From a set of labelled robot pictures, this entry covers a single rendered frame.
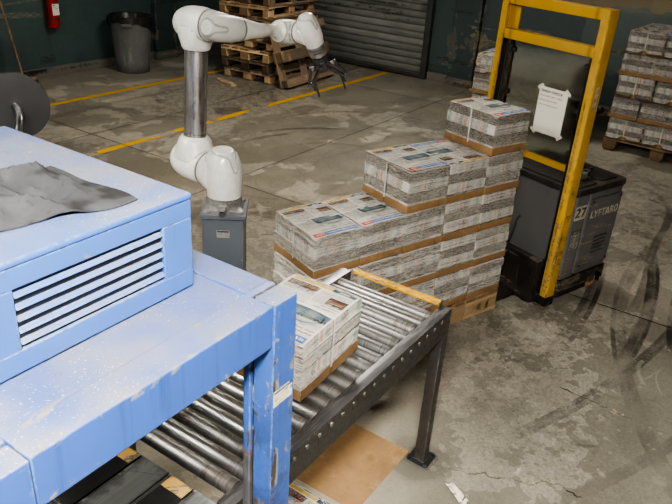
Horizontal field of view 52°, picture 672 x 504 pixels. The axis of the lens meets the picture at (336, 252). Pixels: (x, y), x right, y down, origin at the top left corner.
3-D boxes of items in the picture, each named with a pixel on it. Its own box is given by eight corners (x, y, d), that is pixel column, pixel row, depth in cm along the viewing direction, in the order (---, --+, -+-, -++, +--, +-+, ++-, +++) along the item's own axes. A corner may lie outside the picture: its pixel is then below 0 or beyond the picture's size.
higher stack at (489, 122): (421, 293, 456) (447, 99, 398) (453, 282, 472) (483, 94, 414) (462, 320, 428) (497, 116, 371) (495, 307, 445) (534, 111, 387)
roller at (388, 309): (332, 290, 301) (332, 280, 299) (427, 328, 278) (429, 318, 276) (325, 294, 297) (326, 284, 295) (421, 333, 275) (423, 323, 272)
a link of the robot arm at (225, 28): (248, 14, 284) (225, 10, 291) (215, 12, 270) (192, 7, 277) (245, 47, 288) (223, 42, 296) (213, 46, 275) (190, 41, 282)
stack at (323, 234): (269, 344, 393) (273, 209, 355) (421, 293, 456) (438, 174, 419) (307, 380, 365) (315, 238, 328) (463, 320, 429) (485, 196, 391)
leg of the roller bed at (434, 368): (418, 451, 322) (436, 328, 292) (429, 456, 319) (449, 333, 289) (412, 458, 318) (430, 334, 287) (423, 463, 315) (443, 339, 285)
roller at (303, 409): (218, 366, 247) (218, 354, 245) (325, 421, 225) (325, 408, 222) (208, 372, 244) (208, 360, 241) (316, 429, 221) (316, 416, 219)
